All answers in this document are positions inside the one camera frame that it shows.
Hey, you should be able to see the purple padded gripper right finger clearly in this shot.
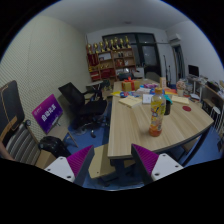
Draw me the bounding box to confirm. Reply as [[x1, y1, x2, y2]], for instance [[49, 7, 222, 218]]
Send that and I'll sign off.
[[131, 144, 182, 185]]

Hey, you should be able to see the snack jar on table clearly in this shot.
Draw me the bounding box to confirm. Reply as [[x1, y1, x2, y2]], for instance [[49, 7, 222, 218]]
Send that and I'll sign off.
[[176, 80, 186, 97]]

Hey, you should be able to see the striped grey chair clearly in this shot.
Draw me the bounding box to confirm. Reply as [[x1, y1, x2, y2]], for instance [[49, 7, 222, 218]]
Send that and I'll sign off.
[[0, 80, 40, 165]]

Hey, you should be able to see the orange juice plastic bottle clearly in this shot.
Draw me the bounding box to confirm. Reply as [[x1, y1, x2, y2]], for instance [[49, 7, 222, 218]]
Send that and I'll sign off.
[[149, 87, 166, 137]]

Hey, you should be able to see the wooden display shelf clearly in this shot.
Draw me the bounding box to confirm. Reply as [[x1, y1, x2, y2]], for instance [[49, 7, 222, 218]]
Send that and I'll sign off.
[[86, 36, 136, 81]]

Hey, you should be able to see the purple sign board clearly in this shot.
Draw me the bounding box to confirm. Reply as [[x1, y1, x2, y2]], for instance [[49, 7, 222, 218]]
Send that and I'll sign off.
[[32, 94, 63, 133]]

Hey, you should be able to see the black backpack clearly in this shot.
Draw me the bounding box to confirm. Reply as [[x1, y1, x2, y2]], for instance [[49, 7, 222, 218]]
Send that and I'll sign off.
[[38, 136, 71, 158]]

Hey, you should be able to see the white air conditioner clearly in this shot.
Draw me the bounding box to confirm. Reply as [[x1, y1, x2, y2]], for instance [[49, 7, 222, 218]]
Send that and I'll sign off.
[[168, 33, 181, 43]]

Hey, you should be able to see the yellow notebook right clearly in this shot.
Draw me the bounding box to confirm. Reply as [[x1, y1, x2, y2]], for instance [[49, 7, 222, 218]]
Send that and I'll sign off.
[[172, 95, 189, 105]]

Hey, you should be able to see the cardboard box on floor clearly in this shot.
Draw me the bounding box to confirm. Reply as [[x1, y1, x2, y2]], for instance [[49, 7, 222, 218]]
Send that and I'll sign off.
[[35, 150, 56, 169]]

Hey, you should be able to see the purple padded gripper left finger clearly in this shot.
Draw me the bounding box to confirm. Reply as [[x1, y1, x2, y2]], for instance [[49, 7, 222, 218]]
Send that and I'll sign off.
[[45, 145, 94, 186]]

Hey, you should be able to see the black mesh office chair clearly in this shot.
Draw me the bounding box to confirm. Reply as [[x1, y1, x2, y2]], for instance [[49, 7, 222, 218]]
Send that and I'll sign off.
[[59, 82, 107, 138]]

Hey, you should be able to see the yellow gift box red ribbon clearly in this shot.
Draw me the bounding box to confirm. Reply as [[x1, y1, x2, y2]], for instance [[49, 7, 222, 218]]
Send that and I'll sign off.
[[122, 77, 140, 91]]

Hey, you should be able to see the white paper card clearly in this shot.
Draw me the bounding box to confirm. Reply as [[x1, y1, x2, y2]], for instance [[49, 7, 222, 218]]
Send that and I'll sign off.
[[142, 94, 153, 104]]

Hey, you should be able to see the wooden bench seat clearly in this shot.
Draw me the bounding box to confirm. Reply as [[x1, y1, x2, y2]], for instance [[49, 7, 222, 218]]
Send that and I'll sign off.
[[87, 143, 136, 180]]

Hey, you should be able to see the yellow notebook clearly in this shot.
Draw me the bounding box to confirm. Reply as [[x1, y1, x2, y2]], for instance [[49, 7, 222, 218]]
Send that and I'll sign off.
[[119, 96, 142, 108], [172, 95, 189, 105]]

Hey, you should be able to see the red round coaster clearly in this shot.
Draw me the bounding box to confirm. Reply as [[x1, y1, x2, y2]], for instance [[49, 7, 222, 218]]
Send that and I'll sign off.
[[182, 106, 191, 112]]

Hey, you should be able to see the black computer monitor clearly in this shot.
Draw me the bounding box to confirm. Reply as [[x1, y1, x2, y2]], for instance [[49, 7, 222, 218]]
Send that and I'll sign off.
[[188, 65, 199, 77]]

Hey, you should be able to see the yellow notebook left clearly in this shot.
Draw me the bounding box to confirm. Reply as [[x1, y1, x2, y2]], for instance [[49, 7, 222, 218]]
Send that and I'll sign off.
[[119, 96, 142, 108]]

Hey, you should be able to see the wooden conference table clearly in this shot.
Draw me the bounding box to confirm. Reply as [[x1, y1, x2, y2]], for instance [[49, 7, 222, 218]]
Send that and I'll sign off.
[[106, 78, 215, 160]]

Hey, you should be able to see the side desk on right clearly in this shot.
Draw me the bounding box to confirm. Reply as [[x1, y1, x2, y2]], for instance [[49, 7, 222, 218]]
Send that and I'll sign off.
[[187, 75, 224, 133]]

